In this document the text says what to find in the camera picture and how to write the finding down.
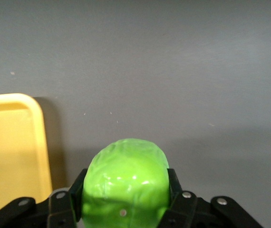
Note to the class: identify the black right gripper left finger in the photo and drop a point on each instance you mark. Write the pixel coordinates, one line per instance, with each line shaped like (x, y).
(61, 209)

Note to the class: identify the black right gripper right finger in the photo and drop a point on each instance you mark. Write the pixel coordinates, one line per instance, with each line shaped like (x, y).
(183, 209)

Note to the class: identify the green plastic cabbage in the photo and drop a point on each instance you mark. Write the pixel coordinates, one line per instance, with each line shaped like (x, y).
(126, 180)

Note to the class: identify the yellow plastic tray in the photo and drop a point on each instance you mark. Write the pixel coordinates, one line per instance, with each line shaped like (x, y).
(9, 152)

